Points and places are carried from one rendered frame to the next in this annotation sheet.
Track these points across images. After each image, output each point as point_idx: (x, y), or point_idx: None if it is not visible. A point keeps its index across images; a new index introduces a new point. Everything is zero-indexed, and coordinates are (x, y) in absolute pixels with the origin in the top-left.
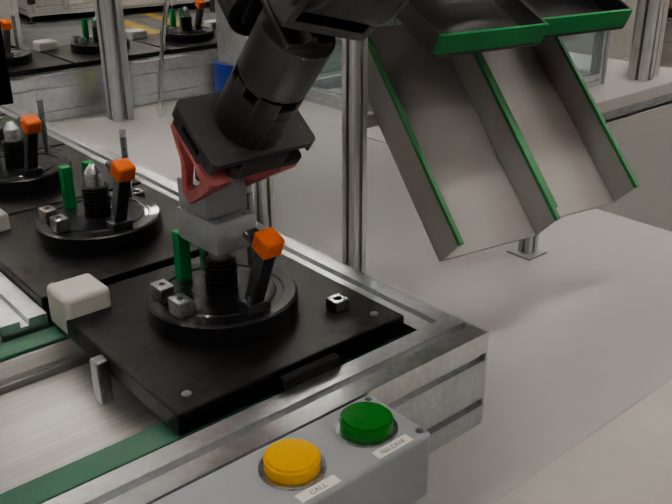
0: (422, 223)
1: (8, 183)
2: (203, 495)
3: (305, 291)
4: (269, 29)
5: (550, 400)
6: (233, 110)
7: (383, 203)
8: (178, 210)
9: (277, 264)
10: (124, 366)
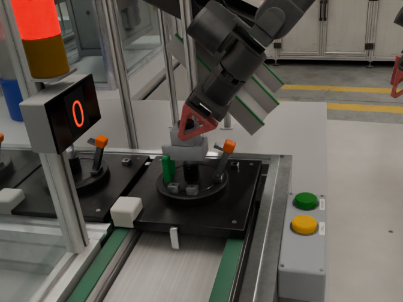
0: (238, 121)
1: None
2: (291, 250)
3: None
4: (249, 50)
5: (302, 175)
6: (223, 90)
7: (144, 126)
8: (171, 147)
9: None
10: (192, 225)
